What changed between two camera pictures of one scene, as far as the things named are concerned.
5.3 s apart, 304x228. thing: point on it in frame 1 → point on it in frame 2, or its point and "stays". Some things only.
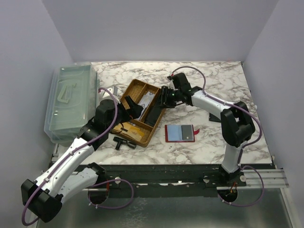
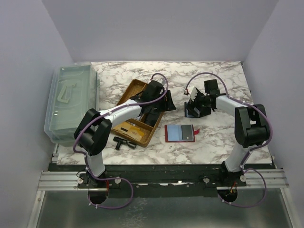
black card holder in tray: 154,112 stays
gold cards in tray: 130,130 stays
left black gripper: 128,110 → 166,100
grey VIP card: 186,132 stays
